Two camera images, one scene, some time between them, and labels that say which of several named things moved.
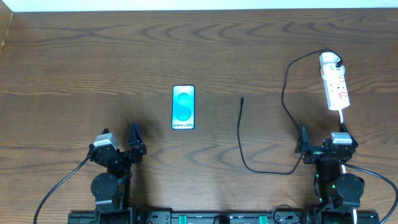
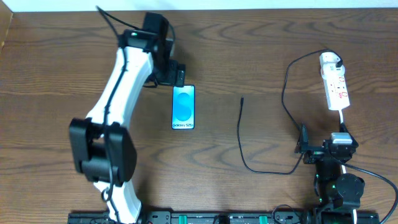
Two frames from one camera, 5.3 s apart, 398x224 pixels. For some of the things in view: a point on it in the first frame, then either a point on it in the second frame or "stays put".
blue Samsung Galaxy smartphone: x=183 y=107 stays put
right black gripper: x=319 y=150 stays put
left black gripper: x=121 y=155 -> x=173 y=76
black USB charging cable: x=286 y=110 stays put
